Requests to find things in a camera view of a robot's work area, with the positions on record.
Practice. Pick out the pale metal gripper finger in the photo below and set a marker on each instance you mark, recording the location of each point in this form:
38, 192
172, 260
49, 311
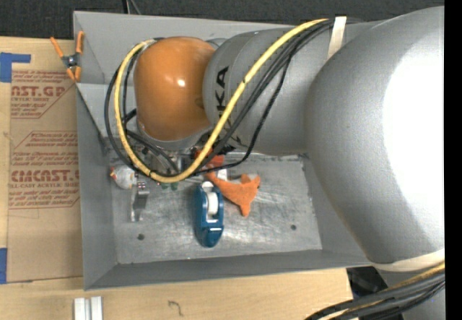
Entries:
140, 203

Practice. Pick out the white toy animal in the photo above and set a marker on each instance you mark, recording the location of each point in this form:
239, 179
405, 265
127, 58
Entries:
123, 177

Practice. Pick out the blue tape dispenser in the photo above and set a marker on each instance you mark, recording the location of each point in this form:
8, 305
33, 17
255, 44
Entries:
206, 230

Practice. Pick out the orange toy fish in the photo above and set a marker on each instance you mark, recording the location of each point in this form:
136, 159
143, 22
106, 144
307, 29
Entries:
240, 193

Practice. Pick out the brown cardboard board red print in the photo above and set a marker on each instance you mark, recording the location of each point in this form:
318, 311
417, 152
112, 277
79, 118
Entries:
39, 232

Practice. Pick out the grey metal bin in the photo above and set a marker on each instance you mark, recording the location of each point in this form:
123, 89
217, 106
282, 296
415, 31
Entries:
274, 232

